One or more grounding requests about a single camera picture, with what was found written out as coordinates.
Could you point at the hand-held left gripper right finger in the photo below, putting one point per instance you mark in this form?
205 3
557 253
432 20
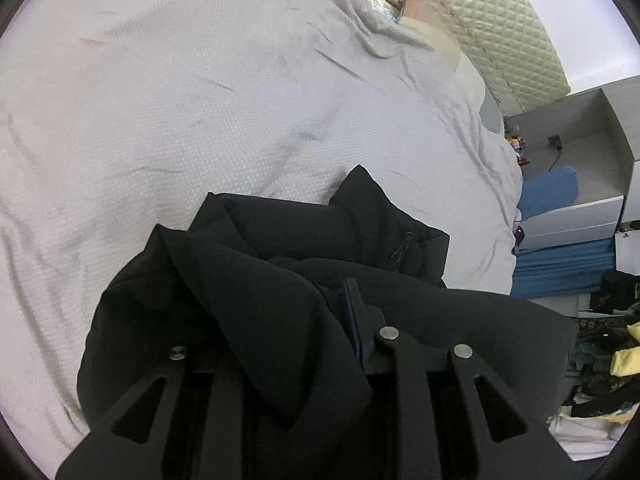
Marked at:
400 390

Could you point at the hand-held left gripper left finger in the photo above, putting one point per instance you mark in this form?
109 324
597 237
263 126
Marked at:
145 410

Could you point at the black puffer jacket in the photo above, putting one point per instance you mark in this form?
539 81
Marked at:
300 270

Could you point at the pile of clothes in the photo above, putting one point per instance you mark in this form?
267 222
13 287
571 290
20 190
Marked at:
605 360

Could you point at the dark red gadget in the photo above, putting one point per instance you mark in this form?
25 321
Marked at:
520 236

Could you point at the blue curtain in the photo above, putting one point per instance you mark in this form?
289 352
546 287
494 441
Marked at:
560 267

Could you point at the blue padded board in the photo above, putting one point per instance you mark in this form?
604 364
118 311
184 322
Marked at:
547 192

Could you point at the group of cosmetic bottles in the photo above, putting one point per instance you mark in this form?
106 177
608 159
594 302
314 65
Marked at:
517 145

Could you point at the black charger plug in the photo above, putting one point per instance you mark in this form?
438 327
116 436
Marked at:
555 141

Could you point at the grey and white wardrobe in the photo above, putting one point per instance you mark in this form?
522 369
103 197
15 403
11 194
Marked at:
590 160

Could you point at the grey bedspread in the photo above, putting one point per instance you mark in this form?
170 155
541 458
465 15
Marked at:
175 85

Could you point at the white and grey pillow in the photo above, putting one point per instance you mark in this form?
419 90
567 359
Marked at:
450 45

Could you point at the pink pillow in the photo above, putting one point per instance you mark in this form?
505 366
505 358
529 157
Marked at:
422 10

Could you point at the cream quilted headboard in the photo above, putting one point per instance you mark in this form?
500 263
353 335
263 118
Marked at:
500 20

